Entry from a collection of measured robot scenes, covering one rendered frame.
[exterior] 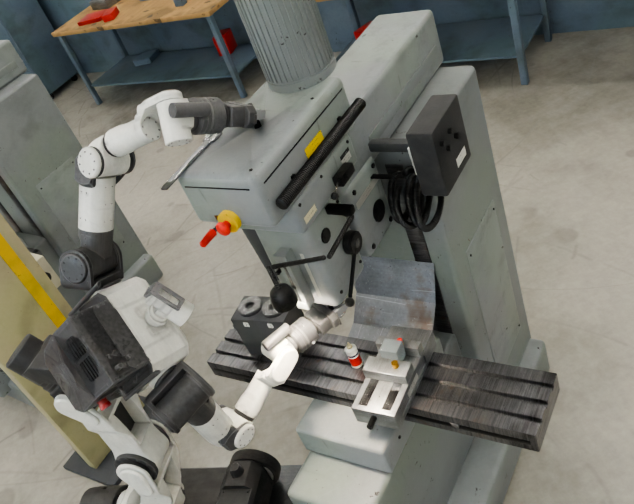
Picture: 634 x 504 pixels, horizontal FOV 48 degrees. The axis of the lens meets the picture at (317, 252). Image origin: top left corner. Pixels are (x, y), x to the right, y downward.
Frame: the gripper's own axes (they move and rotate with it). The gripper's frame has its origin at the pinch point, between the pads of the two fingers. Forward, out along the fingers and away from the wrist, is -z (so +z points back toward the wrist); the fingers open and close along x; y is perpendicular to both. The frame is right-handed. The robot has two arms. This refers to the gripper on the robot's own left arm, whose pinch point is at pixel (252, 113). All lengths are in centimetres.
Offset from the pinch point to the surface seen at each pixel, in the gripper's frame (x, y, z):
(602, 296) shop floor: 4, -96, -218
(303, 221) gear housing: 14.5, -25.8, -6.6
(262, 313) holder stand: -33, -75, -33
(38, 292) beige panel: -165, -104, -6
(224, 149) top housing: -0.5, -8.7, 8.0
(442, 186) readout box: 29, -17, -44
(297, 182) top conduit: 18.6, -14.1, -0.2
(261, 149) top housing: 10.8, -7.0, 5.1
